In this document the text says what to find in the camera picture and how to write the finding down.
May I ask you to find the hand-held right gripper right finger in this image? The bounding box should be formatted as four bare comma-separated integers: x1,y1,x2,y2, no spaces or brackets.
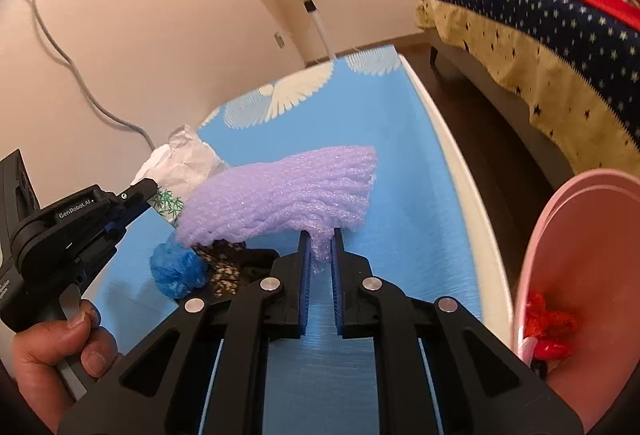
330,228,585,435

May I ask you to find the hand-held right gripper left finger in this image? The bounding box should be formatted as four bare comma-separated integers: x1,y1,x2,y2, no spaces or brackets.
57,230,312,435

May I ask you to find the blue plastic bag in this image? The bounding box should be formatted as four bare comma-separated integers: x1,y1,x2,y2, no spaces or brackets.
150,235,208,298

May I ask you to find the white paper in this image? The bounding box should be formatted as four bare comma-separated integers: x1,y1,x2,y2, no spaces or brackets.
131,124,231,206

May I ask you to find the pink plastic bucket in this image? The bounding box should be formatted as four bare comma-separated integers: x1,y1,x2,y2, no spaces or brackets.
510,169,640,421

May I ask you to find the yellow star bedsheet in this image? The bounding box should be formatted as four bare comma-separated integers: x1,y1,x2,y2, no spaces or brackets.
416,0,640,171

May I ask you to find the purple foam sleeve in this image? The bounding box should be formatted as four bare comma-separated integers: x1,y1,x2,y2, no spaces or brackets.
175,145,378,276

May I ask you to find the orange plastic bag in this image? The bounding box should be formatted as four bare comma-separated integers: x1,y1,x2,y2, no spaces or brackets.
524,292,578,341

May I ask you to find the black patterned plastic bag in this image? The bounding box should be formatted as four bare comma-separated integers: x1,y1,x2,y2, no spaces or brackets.
192,239,251,298

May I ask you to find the blue tablecloth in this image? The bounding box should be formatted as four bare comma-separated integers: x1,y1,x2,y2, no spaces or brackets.
92,46,483,435

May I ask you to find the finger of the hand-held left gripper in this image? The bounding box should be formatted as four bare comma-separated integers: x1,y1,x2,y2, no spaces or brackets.
102,214,129,237
119,178,158,218

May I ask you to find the grey wall cable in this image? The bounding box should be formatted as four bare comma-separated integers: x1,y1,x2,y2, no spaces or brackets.
17,0,156,151

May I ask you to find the person's left hand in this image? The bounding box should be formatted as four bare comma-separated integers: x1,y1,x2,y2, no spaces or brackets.
12,299,123,433

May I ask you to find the white table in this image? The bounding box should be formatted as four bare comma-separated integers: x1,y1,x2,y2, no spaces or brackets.
397,54,518,341

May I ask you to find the red plastic bag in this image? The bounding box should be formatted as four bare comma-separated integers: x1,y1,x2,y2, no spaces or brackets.
522,337,571,361

